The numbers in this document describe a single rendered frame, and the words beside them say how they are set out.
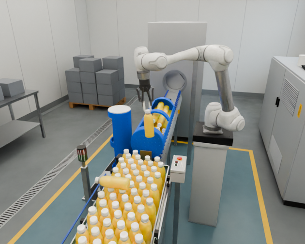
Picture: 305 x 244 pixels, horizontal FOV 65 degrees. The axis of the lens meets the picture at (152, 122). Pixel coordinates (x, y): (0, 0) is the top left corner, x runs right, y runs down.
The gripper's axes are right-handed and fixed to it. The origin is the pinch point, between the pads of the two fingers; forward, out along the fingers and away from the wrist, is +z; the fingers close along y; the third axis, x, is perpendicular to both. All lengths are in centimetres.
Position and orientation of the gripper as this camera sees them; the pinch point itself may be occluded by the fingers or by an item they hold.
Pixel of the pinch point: (147, 106)
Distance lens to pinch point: 172.8
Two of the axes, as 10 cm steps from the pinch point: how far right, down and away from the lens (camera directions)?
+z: 1.0, 9.3, 3.5
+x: -2.0, 3.6, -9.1
